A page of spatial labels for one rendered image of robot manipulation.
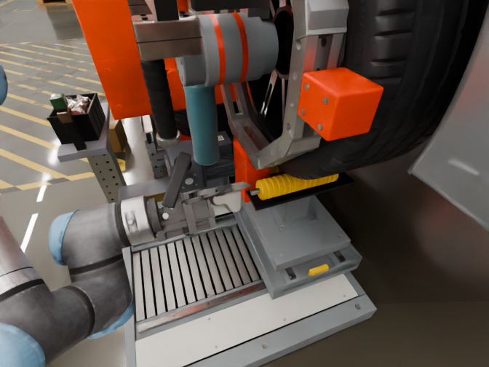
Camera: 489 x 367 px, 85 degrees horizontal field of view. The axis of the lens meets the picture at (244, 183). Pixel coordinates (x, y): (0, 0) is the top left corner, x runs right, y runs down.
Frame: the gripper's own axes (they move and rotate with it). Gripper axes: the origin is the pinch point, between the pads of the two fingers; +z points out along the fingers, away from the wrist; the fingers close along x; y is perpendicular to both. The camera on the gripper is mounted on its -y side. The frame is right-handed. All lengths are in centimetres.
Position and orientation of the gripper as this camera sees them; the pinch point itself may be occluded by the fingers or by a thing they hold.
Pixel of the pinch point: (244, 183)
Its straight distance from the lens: 58.0
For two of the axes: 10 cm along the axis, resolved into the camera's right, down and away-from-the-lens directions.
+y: 2.4, 9.7, -0.3
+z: 9.4, -2.3, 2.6
